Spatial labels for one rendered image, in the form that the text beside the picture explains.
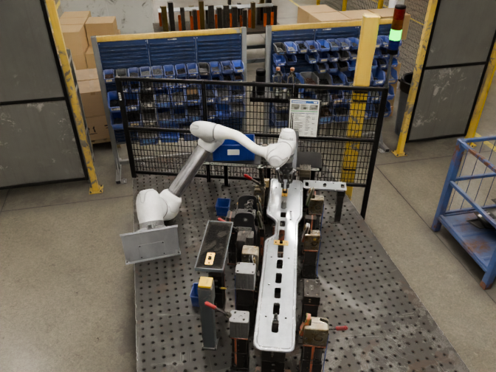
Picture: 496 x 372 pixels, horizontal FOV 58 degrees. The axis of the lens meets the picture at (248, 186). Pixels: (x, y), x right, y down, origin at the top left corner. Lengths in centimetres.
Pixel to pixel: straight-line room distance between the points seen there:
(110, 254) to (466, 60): 418
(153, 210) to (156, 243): 21
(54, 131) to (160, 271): 226
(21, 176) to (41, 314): 168
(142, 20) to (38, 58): 498
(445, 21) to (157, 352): 417
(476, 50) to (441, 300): 285
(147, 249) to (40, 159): 224
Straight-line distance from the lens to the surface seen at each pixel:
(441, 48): 532
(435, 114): 567
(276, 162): 254
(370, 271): 293
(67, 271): 411
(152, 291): 278
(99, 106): 550
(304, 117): 326
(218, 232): 240
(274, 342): 212
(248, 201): 258
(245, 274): 225
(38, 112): 463
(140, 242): 287
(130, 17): 919
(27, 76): 450
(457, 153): 411
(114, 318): 363
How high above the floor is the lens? 270
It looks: 34 degrees down
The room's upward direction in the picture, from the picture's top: straight up
